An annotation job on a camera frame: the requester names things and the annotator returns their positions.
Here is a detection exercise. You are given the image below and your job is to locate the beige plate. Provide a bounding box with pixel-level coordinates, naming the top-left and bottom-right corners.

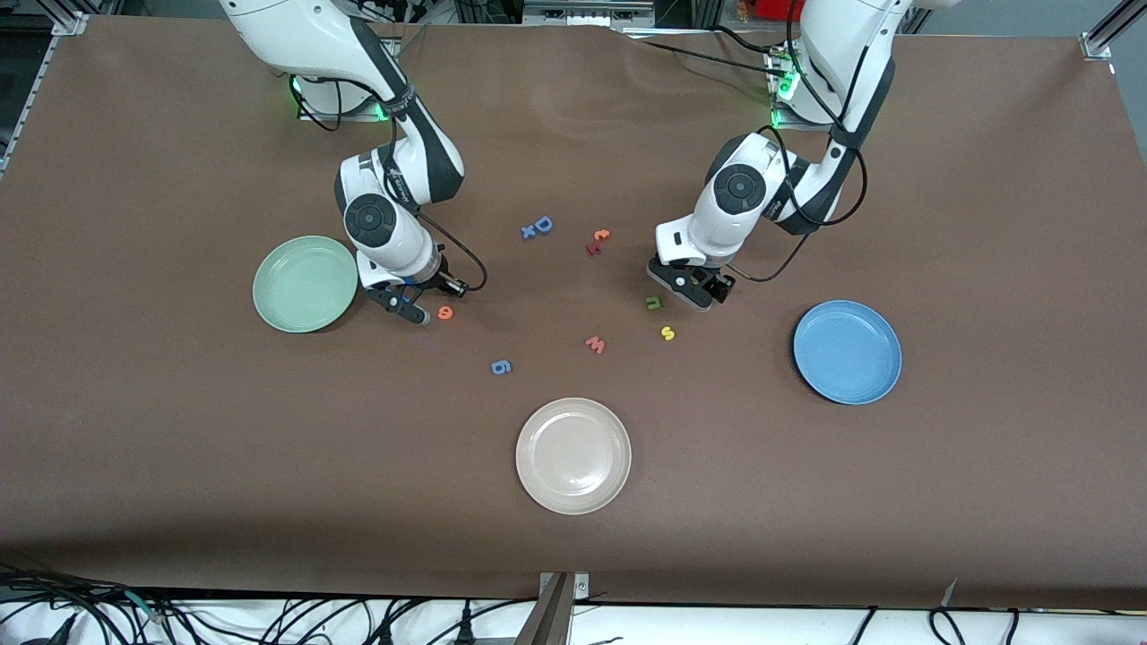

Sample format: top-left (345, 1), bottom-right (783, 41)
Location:
top-left (515, 398), bottom-right (633, 516)

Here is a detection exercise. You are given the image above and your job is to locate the brown table cover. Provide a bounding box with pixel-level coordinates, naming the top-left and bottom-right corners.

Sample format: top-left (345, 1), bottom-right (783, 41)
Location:
top-left (0, 13), bottom-right (1147, 610)

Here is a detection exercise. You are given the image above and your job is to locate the red box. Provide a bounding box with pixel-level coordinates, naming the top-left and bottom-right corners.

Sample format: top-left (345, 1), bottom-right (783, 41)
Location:
top-left (739, 0), bottom-right (805, 24)

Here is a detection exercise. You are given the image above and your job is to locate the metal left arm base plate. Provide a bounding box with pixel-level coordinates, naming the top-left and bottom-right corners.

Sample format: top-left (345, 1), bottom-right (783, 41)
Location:
top-left (767, 45), bottom-right (812, 132)

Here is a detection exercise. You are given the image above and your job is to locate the aluminium frame rail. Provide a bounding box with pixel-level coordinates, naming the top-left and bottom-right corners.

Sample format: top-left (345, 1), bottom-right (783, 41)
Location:
top-left (0, 11), bottom-right (89, 176)

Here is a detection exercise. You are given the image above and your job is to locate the aluminium corner bracket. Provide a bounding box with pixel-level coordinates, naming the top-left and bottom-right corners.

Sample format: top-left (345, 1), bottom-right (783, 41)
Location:
top-left (1080, 0), bottom-right (1147, 62)

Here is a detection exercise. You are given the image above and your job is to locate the black base supply cable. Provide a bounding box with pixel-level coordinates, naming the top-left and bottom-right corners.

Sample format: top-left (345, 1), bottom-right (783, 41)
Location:
top-left (623, 25), bottom-right (789, 74)

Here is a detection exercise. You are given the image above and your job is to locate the blue plate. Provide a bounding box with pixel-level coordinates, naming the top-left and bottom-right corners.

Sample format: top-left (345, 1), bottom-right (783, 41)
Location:
top-left (793, 300), bottom-right (902, 406)

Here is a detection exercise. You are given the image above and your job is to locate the black looped floor cable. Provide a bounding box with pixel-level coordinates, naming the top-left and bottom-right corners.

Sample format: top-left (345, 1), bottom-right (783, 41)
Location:
top-left (927, 607), bottom-right (970, 645)

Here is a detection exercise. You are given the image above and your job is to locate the pale green plate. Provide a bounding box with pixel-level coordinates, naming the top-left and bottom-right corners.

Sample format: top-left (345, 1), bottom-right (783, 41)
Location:
top-left (253, 236), bottom-right (359, 334)

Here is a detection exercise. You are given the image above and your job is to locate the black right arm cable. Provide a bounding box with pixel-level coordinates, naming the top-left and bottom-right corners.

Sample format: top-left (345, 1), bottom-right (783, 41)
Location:
top-left (289, 76), bottom-right (490, 297)

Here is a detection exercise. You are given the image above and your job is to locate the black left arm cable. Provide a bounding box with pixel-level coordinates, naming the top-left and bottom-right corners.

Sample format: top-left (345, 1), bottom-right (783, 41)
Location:
top-left (724, 0), bottom-right (868, 284)

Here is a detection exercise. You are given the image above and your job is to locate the metal table bracket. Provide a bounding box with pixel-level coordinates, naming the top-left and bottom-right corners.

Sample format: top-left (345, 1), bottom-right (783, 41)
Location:
top-left (515, 572), bottom-right (590, 645)

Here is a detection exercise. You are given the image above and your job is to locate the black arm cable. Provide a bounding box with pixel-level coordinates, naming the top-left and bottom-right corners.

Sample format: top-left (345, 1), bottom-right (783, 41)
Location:
top-left (289, 76), bottom-right (490, 297)
top-left (724, 0), bottom-right (868, 284)

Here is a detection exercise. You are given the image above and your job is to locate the grey metal device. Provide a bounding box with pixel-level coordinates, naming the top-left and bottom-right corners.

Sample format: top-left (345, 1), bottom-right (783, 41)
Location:
top-left (524, 0), bottom-right (655, 28)

